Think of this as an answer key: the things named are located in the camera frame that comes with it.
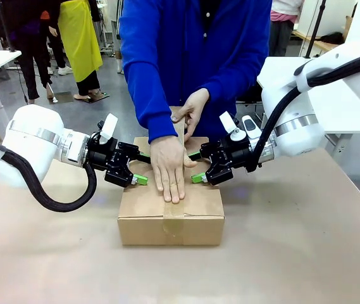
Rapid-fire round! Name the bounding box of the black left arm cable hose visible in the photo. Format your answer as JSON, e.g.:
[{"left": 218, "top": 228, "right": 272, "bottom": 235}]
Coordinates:
[{"left": 0, "top": 136, "right": 98, "bottom": 213}]

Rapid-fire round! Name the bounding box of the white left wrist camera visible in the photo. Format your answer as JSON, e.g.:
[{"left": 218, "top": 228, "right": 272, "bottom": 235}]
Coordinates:
[{"left": 98, "top": 113, "right": 119, "bottom": 143}]

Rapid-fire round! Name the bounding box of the person's left hand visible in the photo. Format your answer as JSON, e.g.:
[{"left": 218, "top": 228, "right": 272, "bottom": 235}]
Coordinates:
[{"left": 169, "top": 87, "right": 211, "bottom": 142}]

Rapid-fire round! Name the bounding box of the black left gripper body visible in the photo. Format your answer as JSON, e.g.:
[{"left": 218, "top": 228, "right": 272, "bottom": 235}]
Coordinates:
[{"left": 86, "top": 137, "right": 141, "bottom": 174}]

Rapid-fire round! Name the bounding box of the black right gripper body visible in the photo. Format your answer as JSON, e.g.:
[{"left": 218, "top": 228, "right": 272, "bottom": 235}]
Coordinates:
[{"left": 216, "top": 139, "right": 264, "bottom": 174}]

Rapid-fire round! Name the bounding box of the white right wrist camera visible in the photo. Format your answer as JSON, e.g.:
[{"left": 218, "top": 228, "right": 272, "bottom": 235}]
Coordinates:
[{"left": 219, "top": 111, "right": 247, "bottom": 143}]

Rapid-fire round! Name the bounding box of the person's left forearm blue sleeve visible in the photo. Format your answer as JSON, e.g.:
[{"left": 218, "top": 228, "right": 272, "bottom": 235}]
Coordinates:
[{"left": 198, "top": 28, "right": 273, "bottom": 106}]

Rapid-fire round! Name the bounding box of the brown cardboard box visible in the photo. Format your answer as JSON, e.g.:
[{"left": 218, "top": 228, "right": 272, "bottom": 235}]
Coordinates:
[{"left": 117, "top": 136, "right": 225, "bottom": 247}]

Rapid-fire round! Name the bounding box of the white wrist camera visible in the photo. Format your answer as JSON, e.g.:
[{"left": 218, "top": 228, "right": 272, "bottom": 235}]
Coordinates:
[
  {"left": 219, "top": 111, "right": 247, "bottom": 143},
  {"left": 98, "top": 113, "right": 119, "bottom": 143}
]

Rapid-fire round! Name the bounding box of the person in black clothes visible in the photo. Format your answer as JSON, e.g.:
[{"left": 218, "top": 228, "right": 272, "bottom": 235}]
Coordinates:
[{"left": 1, "top": 0, "right": 73, "bottom": 105}]

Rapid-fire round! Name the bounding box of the person's right hand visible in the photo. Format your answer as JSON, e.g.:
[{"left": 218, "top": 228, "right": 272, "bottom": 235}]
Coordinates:
[{"left": 150, "top": 136, "right": 199, "bottom": 204}]

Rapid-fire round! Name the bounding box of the black tripod pole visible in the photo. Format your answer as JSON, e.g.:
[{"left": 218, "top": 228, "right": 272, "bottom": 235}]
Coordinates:
[{"left": 304, "top": 0, "right": 327, "bottom": 60}]

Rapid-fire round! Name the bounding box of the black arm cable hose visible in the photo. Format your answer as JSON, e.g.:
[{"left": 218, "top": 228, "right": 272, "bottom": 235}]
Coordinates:
[
  {"left": 0, "top": 136, "right": 98, "bottom": 213},
  {"left": 245, "top": 47, "right": 360, "bottom": 174}
]

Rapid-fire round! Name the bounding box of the person in pink top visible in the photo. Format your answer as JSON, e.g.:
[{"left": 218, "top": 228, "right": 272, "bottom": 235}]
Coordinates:
[{"left": 268, "top": 0, "right": 304, "bottom": 58}]

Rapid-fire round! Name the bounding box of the person in yellow apron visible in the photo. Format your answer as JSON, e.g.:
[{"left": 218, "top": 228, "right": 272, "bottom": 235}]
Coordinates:
[{"left": 48, "top": 0, "right": 105, "bottom": 101}]

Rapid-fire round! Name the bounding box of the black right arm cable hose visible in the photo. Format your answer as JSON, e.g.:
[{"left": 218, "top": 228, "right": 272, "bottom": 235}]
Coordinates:
[{"left": 245, "top": 47, "right": 360, "bottom": 174}]

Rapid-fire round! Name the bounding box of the wooden background table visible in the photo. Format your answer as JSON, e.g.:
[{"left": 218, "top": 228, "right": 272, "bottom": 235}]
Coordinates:
[{"left": 291, "top": 30, "right": 342, "bottom": 54}]

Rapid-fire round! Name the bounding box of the person's right forearm blue sleeve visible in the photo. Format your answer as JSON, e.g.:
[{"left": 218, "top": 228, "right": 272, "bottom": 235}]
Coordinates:
[{"left": 119, "top": 53, "right": 181, "bottom": 145}]

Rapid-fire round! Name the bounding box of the dark floor plate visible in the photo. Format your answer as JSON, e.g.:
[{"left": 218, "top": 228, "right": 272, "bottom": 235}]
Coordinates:
[
  {"left": 84, "top": 91, "right": 111, "bottom": 103},
  {"left": 54, "top": 91, "right": 73, "bottom": 104}
]

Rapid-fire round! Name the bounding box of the person in blue jacket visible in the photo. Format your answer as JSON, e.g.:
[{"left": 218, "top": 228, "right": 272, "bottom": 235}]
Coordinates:
[{"left": 118, "top": 0, "right": 273, "bottom": 145}]

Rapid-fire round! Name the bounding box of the brown packing tape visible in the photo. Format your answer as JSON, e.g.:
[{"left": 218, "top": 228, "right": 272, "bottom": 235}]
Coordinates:
[{"left": 161, "top": 106, "right": 194, "bottom": 245}]

